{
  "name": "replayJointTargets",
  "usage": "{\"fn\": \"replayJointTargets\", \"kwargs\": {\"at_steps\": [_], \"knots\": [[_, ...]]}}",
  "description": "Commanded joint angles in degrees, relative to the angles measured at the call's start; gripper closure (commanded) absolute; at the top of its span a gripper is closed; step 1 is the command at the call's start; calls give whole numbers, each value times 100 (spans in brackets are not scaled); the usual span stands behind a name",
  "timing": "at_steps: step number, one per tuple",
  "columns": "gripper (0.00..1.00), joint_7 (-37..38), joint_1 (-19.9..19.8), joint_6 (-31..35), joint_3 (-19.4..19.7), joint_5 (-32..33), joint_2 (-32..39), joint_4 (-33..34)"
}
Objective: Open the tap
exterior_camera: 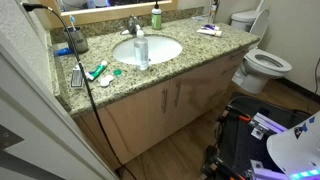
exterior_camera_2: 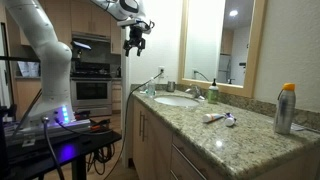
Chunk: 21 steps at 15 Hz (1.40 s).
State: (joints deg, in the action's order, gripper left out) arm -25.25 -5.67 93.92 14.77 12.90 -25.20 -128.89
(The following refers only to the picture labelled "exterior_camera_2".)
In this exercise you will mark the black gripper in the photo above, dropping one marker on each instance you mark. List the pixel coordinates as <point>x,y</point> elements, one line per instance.
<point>135,34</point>

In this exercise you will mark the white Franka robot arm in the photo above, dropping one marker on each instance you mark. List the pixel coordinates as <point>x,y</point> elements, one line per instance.
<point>53,60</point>

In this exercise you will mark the chrome tap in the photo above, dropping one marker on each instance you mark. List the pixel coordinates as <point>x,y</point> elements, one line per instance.
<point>194,90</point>

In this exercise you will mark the range hood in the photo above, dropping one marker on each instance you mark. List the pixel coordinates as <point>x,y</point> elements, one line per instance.
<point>90,36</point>

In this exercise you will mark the small clear plastic bottle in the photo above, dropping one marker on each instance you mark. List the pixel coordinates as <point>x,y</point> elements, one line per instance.
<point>151,89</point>

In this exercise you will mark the metal cup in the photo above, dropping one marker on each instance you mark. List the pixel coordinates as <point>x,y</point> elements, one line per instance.
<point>170,86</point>

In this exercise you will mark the wooden upper kitchen cabinets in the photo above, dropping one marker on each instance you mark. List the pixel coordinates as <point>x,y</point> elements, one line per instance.
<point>86,16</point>

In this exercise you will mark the stainless oven stove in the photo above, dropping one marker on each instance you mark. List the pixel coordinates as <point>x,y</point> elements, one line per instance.
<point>91,91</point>

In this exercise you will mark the white oval sink basin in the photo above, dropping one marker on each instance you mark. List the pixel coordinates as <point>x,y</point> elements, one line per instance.
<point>176,101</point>

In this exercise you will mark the orange black tool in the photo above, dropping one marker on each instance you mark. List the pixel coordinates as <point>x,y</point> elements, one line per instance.
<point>98,127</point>

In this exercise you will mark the green soap pump bottle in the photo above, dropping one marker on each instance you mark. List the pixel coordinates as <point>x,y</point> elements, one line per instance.
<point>213,94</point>

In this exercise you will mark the wooden vanity cabinet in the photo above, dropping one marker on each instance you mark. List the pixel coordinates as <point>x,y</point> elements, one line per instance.
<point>151,146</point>

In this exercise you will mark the white orange toothpaste tube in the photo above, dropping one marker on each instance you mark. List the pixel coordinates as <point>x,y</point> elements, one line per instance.
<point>211,117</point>

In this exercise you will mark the white purple tube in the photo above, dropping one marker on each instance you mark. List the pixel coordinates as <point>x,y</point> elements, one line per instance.
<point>229,120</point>

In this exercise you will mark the wooden framed mirror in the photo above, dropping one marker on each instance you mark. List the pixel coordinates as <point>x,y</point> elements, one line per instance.
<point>255,50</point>

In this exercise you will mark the black robot table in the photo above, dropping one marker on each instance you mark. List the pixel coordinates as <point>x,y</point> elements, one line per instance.
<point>66,151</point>

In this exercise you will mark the aluminium bottle orange cap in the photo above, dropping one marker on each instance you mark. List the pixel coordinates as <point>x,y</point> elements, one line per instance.
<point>284,110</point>

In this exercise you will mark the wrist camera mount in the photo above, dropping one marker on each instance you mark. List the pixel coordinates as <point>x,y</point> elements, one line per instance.
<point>138,23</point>

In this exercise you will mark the white wall outlet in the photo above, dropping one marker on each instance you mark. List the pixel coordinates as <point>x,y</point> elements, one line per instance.
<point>161,70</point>

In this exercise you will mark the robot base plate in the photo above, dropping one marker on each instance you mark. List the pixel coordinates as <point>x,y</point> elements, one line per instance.
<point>50,128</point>

